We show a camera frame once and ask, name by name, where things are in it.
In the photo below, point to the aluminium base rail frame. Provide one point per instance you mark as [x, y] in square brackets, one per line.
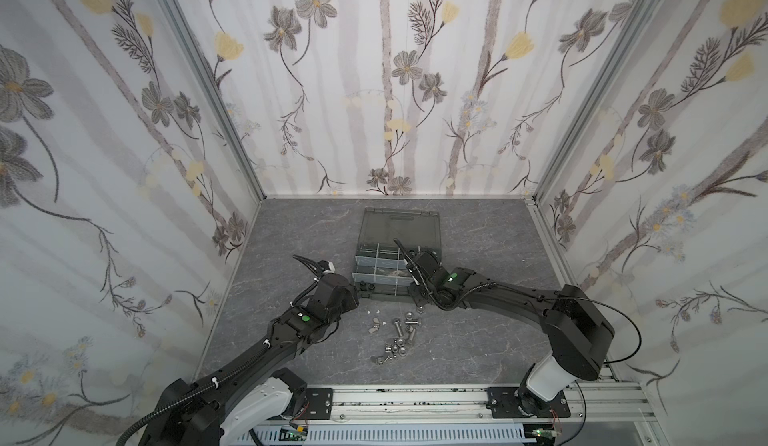
[602, 413]

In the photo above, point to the white perforated cable duct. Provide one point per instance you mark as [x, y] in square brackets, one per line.
[409, 434]

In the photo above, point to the grey plastic organizer box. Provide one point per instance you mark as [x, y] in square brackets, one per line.
[387, 238]

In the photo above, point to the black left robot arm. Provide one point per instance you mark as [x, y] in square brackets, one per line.
[194, 413]

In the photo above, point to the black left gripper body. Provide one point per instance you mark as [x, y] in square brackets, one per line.
[335, 284]

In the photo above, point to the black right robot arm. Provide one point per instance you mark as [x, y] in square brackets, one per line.
[578, 333]

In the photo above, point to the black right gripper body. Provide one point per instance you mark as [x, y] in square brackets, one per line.
[421, 266]

